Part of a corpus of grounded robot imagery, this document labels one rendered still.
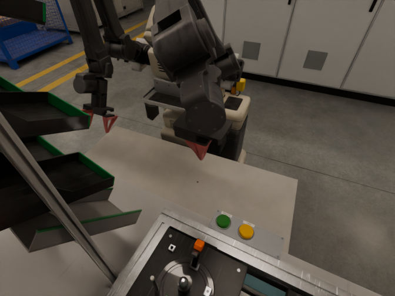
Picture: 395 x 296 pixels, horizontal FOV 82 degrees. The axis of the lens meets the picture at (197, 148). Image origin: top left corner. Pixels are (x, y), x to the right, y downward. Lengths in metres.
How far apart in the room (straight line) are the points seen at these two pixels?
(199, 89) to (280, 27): 2.97
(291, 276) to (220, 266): 0.18
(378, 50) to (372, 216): 1.88
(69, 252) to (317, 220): 1.67
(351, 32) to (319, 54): 0.36
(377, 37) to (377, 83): 0.54
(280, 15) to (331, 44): 0.68
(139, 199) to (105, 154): 0.30
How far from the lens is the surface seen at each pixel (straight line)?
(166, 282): 0.63
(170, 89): 1.07
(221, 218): 0.71
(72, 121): 0.41
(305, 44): 3.28
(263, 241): 0.71
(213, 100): 0.31
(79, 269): 0.85
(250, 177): 0.96
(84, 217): 0.65
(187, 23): 0.35
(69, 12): 5.74
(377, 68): 3.45
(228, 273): 0.66
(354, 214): 2.20
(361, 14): 3.23
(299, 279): 0.71
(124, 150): 1.10
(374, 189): 2.47
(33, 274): 0.90
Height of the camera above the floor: 1.59
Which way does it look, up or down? 44 degrees down
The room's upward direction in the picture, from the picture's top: straight up
